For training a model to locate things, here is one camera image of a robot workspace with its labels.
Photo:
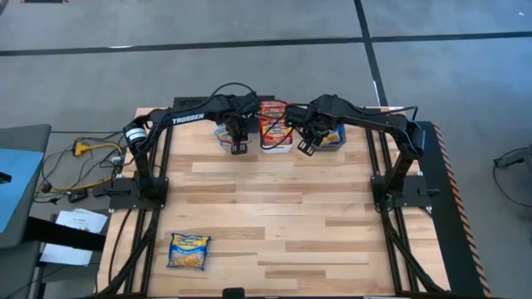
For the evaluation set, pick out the black panel with striped edge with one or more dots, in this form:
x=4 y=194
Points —
x=449 y=232

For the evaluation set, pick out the orange yellow plug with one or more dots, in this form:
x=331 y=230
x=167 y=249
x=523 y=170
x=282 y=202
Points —
x=81 y=148

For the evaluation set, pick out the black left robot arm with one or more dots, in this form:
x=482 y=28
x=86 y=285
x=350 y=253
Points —
x=187 y=118

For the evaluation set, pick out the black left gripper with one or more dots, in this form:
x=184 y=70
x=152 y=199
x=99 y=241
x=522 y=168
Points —
x=243 y=112

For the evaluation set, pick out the black power adapter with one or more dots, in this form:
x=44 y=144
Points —
x=77 y=195

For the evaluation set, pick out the grey plastic bin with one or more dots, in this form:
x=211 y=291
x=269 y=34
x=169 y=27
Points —
x=338 y=148

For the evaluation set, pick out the black beam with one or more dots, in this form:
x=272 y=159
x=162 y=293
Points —
x=62 y=234

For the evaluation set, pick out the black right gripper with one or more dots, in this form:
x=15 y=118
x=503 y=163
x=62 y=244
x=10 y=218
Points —
x=318 y=118

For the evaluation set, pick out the clear plastic bin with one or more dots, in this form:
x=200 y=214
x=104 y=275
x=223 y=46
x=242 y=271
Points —
x=220 y=146

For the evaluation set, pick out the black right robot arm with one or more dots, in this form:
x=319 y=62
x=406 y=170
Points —
x=374 y=118

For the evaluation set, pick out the small dark desk object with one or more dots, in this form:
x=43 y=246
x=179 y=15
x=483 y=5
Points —
x=4 y=177

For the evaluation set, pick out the white paper sheet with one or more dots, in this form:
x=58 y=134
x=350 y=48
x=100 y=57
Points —
x=83 y=220
x=62 y=254

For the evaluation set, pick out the blue sheet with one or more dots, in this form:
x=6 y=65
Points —
x=21 y=187

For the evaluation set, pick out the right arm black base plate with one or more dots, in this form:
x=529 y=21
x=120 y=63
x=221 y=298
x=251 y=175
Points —
x=415 y=195

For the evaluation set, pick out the black aluminium table frame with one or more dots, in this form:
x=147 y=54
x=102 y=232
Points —
x=146 y=257

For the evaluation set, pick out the white plastic bin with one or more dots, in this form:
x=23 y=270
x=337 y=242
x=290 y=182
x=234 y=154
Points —
x=276 y=149

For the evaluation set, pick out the grey desk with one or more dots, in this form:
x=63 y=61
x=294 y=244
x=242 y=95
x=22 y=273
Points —
x=25 y=135

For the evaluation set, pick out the small black object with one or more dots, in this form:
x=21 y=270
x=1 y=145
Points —
x=233 y=293

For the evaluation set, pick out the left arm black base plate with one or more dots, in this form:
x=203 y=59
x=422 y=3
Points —
x=124 y=199

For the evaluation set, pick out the black round plug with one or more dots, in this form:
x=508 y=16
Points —
x=45 y=187

